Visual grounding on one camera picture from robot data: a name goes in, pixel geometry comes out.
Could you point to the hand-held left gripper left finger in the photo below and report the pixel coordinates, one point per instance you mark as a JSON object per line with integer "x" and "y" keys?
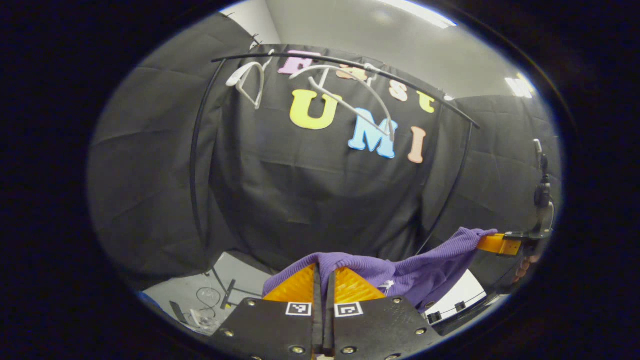
{"x": 316, "y": 325}

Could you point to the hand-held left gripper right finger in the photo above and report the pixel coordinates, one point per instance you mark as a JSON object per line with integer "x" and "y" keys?
{"x": 329, "y": 325}

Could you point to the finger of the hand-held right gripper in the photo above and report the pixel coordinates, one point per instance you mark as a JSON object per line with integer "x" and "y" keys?
{"x": 495, "y": 244}

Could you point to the purple knit garment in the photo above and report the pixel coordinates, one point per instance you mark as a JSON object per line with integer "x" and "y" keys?
{"x": 425, "y": 270}

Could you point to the black metal clothes rack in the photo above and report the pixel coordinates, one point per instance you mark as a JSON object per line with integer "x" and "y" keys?
{"x": 192, "y": 160}

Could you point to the white plastic hanger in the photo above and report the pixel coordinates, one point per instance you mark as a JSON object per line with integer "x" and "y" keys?
{"x": 330, "y": 93}
{"x": 234, "y": 79}

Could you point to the clear plastic wrap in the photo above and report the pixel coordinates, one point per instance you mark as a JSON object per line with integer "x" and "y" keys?
{"x": 201, "y": 320}

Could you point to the black backdrop cloth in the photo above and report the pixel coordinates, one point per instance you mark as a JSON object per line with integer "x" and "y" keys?
{"x": 300, "y": 200}

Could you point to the large ceiling light panel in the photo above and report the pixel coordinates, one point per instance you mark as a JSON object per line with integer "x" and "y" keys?
{"x": 425, "y": 14}

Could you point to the black wheeled base frame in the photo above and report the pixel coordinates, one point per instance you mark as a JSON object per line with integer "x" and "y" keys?
{"x": 465, "y": 320}

